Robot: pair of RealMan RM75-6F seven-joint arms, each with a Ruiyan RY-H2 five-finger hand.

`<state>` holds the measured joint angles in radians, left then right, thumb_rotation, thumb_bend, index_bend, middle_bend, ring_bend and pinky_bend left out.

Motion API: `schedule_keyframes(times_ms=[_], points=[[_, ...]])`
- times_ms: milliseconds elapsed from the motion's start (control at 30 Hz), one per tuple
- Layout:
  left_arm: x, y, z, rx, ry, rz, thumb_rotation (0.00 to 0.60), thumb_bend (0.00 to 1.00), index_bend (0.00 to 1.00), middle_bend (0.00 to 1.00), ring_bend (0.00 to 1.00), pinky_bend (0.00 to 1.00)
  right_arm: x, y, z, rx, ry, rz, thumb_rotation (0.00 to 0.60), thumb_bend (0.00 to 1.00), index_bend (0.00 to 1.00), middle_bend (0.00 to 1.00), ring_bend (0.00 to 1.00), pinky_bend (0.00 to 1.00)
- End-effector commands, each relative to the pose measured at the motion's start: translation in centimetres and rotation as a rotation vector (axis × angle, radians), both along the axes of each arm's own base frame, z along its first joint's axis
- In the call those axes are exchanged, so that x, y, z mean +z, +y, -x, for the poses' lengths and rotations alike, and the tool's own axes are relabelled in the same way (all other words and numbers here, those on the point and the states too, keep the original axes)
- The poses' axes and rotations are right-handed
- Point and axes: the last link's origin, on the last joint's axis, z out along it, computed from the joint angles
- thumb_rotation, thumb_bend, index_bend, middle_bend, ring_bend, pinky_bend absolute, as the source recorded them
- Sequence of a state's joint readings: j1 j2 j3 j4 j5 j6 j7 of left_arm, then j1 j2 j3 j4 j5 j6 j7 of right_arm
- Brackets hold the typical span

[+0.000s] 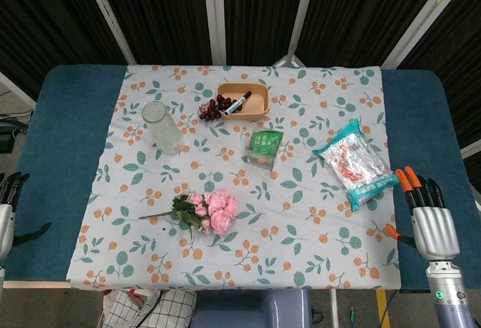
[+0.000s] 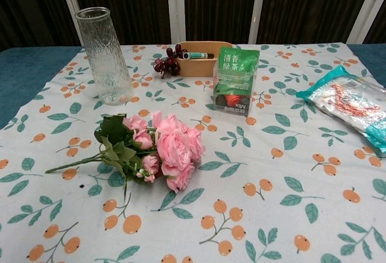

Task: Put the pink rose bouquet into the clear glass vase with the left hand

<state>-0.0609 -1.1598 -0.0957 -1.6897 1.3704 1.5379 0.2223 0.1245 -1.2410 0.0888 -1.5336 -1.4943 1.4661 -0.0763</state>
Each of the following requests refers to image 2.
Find pink rose bouquet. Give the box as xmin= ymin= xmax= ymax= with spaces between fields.
xmin=45 ymin=110 xmax=206 ymax=203

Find clear textured glass vase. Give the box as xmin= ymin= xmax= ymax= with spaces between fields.
xmin=74 ymin=7 xmax=135 ymax=106

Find green tea snack bag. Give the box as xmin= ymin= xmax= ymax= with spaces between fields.
xmin=212 ymin=63 xmax=257 ymax=118

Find tan wooden tray box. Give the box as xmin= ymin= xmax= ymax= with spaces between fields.
xmin=176 ymin=41 xmax=233 ymax=78

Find dark red artificial grapes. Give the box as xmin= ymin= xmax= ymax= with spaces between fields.
xmin=153 ymin=45 xmax=189 ymax=79

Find teal and black marker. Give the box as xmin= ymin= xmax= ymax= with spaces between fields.
xmin=182 ymin=51 xmax=215 ymax=60

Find green tea packet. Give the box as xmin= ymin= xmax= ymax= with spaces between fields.
xmin=218 ymin=46 xmax=261 ymax=74

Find fruit and leaf print tablecloth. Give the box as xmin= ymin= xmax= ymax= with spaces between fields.
xmin=0 ymin=42 xmax=386 ymax=263

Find dark pleated curtain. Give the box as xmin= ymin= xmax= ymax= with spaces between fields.
xmin=0 ymin=0 xmax=386 ymax=49

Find teal and silver snack bag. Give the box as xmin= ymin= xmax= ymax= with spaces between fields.
xmin=295 ymin=65 xmax=386 ymax=153

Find dark teal table cover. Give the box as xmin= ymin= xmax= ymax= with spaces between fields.
xmin=0 ymin=42 xmax=386 ymax=131

